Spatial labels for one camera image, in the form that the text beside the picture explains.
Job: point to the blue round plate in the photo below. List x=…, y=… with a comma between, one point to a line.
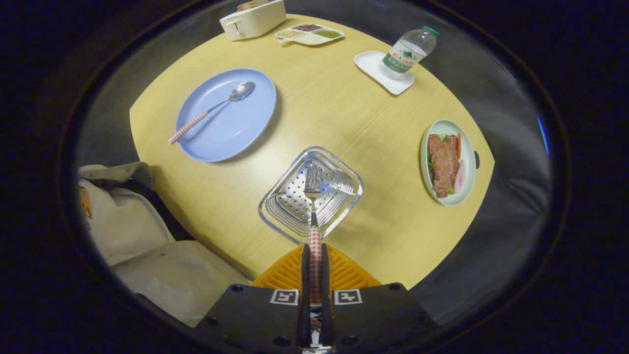
x=231, y=128

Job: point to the white square coaster tray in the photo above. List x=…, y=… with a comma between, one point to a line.
x=373, y=66

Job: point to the metal drain basket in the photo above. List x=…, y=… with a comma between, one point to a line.
x=285, y=206

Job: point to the white toaster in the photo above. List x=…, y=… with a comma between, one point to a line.
x=255, y=22

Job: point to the pink ham slice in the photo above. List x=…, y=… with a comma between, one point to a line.
x=460, y=177

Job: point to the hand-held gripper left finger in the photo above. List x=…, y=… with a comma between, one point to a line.
x=260, y=319

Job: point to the clear plastic water bottle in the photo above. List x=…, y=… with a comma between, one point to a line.
x=405, y=54

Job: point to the pale green plate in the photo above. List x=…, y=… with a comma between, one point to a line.
x=469, y=177

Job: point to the orange carrot stick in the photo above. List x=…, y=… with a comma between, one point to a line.
x=459, y=145

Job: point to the white divided bean tray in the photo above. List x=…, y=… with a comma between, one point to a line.
x=309, y=38

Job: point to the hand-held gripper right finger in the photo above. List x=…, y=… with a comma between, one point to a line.
x=373, y=319

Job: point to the brown meat slice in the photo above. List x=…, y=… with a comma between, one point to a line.
x=442, y=162

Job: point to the black table grommet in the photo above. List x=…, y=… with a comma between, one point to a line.
x=476, y=160

